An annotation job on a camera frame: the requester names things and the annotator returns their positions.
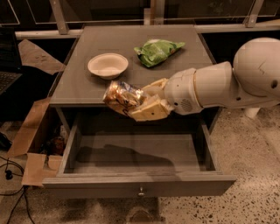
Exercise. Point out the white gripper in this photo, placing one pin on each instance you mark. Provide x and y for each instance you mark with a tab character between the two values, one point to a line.
180	91

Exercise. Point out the crushed orange soda can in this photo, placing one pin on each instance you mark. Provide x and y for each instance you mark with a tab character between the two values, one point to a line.
123	97

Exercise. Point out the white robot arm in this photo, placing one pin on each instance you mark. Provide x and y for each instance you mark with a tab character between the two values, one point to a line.
252	80

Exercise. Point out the grey open top drawer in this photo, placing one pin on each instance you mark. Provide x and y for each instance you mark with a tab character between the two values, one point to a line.
115	164

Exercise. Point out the grey cabinet with counter top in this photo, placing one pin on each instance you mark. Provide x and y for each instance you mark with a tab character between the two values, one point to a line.
79	92

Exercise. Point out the metal drawer knob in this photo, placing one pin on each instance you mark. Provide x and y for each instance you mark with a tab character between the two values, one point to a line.
141	192

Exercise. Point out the green chip bag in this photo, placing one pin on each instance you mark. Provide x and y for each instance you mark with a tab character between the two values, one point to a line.
156	51

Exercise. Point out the white paper bowl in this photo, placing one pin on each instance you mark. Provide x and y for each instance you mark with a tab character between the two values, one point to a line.
107	66

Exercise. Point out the brown cardboard sheet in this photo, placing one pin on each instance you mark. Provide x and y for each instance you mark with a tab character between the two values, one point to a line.
34	56

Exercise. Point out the open cardboard box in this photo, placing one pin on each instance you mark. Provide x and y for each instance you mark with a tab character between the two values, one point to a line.
36	129

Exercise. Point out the black laptop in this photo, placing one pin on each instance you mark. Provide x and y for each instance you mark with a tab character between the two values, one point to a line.
10	61

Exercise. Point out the metal frame railing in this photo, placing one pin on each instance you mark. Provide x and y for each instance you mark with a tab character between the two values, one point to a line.
58	19

